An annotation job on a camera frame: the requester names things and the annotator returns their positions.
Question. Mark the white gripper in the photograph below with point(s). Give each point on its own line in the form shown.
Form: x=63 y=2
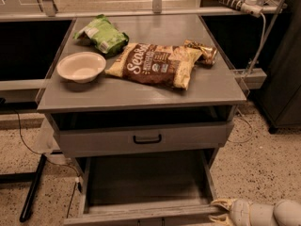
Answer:
x=240 y=212

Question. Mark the grey drawer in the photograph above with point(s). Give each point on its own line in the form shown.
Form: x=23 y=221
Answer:
x=147 y=189
x=88 y=134

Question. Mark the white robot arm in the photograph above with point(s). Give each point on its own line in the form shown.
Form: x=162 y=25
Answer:
x=283 y=213

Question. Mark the grey drawer cabinet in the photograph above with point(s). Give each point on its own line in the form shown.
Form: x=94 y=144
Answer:
x=208 y=87

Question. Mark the grey top drawer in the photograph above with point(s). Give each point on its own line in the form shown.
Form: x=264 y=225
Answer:
x=88 y=134

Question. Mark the dark grey cabinet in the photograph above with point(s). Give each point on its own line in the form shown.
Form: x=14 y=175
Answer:
x=280 y=95

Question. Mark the brown Sensible chip bag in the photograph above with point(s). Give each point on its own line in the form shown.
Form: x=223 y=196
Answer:
x=152 y=64

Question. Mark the black floor stand leg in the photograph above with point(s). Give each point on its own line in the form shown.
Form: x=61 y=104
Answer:
x=23 y=177

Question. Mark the white bowl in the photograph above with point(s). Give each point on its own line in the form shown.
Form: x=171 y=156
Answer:
x=81 y=67

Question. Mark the white power strip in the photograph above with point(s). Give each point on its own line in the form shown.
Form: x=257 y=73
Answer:
x=246 y=6

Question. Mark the green snack bag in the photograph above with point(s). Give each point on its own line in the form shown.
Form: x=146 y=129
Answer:
x=106 y=38

